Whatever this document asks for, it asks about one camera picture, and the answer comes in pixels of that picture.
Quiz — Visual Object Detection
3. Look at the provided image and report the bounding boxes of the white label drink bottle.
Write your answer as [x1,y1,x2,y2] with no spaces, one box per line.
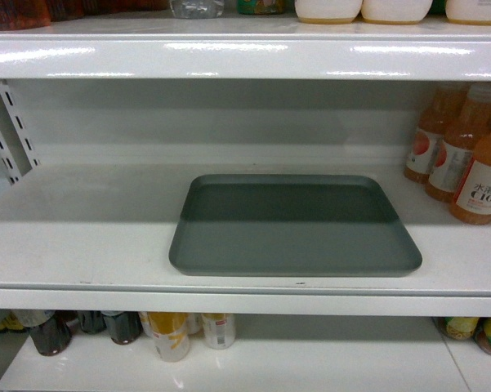
[202,313,236,350]

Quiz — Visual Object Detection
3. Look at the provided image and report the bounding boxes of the orange juice bottle back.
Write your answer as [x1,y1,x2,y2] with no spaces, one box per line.
[404,82,468,184]

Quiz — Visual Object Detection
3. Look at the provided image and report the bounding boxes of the grey rectangular serving tray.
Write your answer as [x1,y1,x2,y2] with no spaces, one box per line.
[169,174,422,278]

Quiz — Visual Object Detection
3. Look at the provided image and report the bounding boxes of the orange juice bottle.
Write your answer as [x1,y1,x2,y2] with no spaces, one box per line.
[449,132,491,225]
[425,82,491,203]
[404,82,468,184]

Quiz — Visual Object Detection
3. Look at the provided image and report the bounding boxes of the white jug left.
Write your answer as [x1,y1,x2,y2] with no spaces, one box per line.
[294,0,363,25]

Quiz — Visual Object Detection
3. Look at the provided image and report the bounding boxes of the orange juice bottle middle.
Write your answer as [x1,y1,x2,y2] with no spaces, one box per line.
[425,82,491,203]

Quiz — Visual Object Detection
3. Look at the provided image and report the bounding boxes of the white jug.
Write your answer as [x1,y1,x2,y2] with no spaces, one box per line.
[361,0,433,25]
[294,0,363,25]
[445,0,491,25]

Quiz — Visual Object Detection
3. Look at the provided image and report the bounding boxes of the dark tea bottle right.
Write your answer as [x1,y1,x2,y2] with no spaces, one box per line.
[100,310,142,345]

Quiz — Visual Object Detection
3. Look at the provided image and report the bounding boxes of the orange juice bottle front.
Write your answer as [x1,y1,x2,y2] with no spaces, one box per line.
[449,132,491,225]

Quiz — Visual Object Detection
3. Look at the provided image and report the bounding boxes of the white jug middle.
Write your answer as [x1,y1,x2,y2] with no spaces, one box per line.
[361,0,433,25]

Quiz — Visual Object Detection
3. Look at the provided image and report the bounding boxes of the yellow white drink bottle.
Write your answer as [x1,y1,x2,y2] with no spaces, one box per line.
[148,312,190,363]

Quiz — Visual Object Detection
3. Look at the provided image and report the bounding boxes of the white jug right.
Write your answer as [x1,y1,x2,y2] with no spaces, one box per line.
[445,0,491,25]

